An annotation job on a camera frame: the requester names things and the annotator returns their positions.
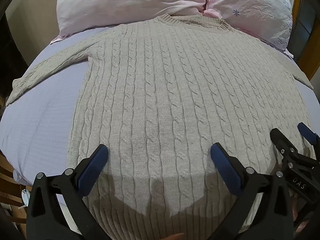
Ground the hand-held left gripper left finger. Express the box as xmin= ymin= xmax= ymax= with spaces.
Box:
xmin=26 ymin=144 xmax=109 ymax=240

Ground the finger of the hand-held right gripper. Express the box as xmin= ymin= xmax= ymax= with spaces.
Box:
xmin=297 ymin=122 xmax=320 ymax=155
xmin=271 ymin=128 xmax=316 ymax=178

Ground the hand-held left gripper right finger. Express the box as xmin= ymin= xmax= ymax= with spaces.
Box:
xmin=210 ymin=142 xmax=301 ymax=240

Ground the beige cable knit sweater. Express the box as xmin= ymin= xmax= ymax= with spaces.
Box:
xmin=5 ymin=14 xmax=316 ymax=240

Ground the person's right hand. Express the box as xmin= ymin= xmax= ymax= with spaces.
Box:
xmin=291 ymin=192 xmax=301 ymax=222

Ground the lavender bed sheet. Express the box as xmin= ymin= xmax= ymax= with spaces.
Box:
xmin=0 ymin=26 xmax=320 ymax=207

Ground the white plastic object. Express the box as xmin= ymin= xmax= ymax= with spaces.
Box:
xmin=19 ymin=189 xmax=30 ymax=210

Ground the pink floral pillow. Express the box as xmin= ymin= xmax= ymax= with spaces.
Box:
xmin=50 ymin=0 xmax=294 ymax=58

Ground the wooden bed frame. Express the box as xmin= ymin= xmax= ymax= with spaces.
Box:
xmin=287 ymin=0 xmax=320 ymax=82

